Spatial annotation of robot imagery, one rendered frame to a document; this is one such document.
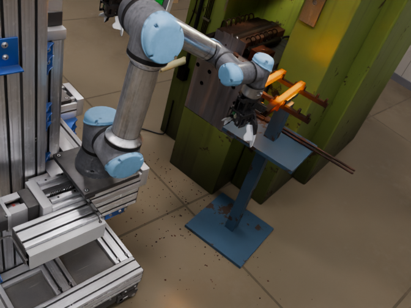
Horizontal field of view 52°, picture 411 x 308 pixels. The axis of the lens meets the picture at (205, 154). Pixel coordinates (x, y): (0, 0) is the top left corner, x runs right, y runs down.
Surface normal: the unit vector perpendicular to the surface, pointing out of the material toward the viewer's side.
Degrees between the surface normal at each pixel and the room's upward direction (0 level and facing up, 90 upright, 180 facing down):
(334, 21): 90
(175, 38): 82
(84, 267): 0
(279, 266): 0
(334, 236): 0
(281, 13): 90
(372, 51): 90
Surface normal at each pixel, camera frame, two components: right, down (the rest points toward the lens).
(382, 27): -0.62, 0.37
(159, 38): 0.58, 0.53
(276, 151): 0.25, -0.74
